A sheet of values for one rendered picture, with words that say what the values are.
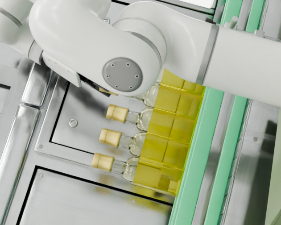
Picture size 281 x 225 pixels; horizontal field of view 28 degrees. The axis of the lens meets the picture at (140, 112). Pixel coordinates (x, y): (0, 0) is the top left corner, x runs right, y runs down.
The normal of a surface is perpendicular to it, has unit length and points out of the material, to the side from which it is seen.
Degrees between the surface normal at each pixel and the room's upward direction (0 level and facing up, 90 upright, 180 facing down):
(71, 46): 87
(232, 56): 88
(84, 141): 90
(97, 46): 93
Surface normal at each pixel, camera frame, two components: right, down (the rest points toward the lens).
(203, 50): -0.12, -0.01
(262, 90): -0.24, 0.68
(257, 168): 0.04, -0.25
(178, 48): -0.79, 0.20
